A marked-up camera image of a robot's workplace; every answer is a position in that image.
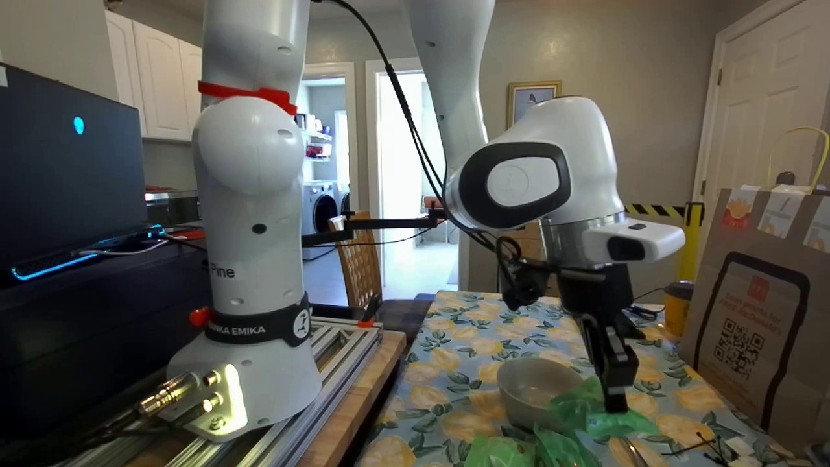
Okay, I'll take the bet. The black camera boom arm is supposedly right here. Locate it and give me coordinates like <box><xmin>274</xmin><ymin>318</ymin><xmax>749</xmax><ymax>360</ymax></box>
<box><xmin>302</xmin><ymin>195</ymin><xmax>452</xmax><ymax>248</ymax></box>

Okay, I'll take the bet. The grey round bowl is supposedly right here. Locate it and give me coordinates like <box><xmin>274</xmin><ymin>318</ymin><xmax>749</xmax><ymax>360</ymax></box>
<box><xmin>499</xmin><ymin>355</ymin><xmax>584</xmax><ymax>434</ymax></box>

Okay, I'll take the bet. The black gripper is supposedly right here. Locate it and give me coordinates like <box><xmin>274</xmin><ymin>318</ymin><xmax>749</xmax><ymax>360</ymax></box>
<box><xmin>556</xmin><ymin>261</ymin><xmax>643</xmax><ymax>416</ymax></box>

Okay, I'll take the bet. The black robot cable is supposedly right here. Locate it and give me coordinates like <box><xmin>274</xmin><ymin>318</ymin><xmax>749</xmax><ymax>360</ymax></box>
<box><xmin>333</xmin><ymin>0</ymin><xmax>531</xmax><ymax>307</ymax></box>

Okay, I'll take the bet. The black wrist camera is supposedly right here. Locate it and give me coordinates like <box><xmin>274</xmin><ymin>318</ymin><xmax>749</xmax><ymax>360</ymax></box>
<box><xmin>500</xmin><ymin>257</ymin><xmax>560</xmax><ymax>310</ymax></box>

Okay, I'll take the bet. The white panel door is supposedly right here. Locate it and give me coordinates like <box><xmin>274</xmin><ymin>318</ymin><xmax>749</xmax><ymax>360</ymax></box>
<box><xmin>694</xmin><ymin>0</ymin><xmax>830</xmax><ymax>205</ymax></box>

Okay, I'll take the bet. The yellow cup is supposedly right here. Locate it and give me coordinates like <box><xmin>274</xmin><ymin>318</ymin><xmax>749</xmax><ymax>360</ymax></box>
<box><xmin>661</xmin><ymin>281</ymin><xmax>694</xmax><ymax>339</ymax></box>

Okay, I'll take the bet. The wooden board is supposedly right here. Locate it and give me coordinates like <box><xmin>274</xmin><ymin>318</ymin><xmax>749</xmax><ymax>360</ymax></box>
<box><xmin>295</xmin><ymin>326</ymin><xmax>409</xmax><ymax>467</ymax></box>

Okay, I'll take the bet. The black desk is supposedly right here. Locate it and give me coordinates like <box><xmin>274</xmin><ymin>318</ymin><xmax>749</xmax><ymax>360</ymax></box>
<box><xmin>0</xmin><ymin>230</ymin><xmax>216</xmax><ymax>452</ymax></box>

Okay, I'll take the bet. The yellow black barrier tape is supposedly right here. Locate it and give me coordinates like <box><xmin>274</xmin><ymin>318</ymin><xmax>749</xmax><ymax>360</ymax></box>
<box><xmin>626</xmin><ymin>203</ymin><xmax>687</xmax><ymax>218</ymax></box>

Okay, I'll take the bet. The framed wall picture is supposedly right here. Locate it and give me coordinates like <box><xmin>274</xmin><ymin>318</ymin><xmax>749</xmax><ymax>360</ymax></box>
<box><xmin>504</xmin><ymin>80</ymin><xmax>565</xmax><ymax>126</ymax></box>

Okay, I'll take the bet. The aluminium rail base frame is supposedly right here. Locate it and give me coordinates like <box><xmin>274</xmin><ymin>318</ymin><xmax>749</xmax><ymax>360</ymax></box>
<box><xmin>75</xmin><ymin>318</ymin><xmax>385</xmax><ymax>467</ymax></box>

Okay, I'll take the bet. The green plastic sachet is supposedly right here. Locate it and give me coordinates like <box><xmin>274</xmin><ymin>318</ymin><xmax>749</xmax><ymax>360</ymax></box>
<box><xmin>531</xmin><ymin>425</ymin><xmax>605</xmax><ymax>467</ymax></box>
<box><xmin>464</xmin><ymin>434</ymin><xmax>540</xmax><ymax>467</ymax></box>
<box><xmin>553</xmin><ymin>373</ymin><xmax>661</xmax><ymax>442</ymax></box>

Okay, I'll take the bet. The lemon print tablecloth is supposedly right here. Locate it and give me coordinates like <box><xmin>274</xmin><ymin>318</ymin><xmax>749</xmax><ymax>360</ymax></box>
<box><xmin>359</xmin><ymin>287</ymin><xmax>800</xmax><ymax>467</ymax></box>

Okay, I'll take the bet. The black monitor screen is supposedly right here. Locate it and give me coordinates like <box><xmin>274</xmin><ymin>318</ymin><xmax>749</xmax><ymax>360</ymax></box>
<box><xmin>0</xmin><ymin>60</ymin><xmax>150</xmax><ymax>294</ymax></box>

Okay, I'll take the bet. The wicker chair back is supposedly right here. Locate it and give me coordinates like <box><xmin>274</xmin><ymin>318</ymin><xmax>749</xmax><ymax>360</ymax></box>
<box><xmin>335</xmin><ymin>211</ymin><xmax>385</xmax><ymax>322</ymax></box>

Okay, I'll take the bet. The white washing machine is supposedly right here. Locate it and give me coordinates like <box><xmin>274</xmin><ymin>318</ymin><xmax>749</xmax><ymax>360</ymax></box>
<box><xmin>302</xmin><ymin>178</ymin><xmax>353</xmax><ymax>238</ymax></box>

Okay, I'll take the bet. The brown paper takeaway bag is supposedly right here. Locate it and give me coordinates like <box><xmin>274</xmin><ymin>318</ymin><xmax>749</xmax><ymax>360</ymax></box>
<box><xmin>682</xmin><ymin>125</ymin><xmax>830</xmax><ymax>456</ymax></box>

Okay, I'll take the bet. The yellow barrier post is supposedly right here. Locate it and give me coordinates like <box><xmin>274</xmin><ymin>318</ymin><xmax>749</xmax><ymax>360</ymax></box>
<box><xmin>676</xmin><ymin>200</ymin><xmax>707</xmax><ymax>283</ymax></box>

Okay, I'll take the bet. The white wall cabinet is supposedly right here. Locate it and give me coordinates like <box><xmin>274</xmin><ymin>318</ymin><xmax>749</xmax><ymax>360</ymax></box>
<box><xmin>102</xmin><ymin>7</ymin><xmax>204</xmax><ymax>143</ymax></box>

